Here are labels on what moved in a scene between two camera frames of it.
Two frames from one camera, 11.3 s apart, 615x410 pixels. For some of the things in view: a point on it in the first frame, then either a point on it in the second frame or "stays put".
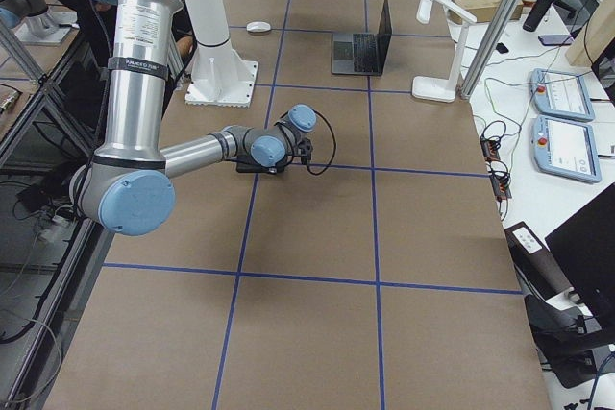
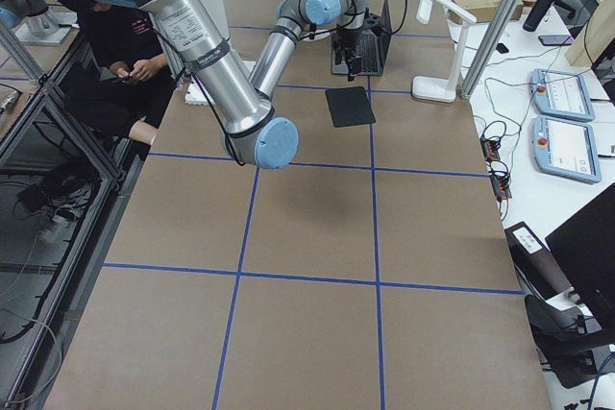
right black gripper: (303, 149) to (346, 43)
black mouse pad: (252, 167) to (350, 107)
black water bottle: (541, 6) stays put
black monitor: (584, 249) stays put
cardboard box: (485, 7) stays put
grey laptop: (361, 54) stays put
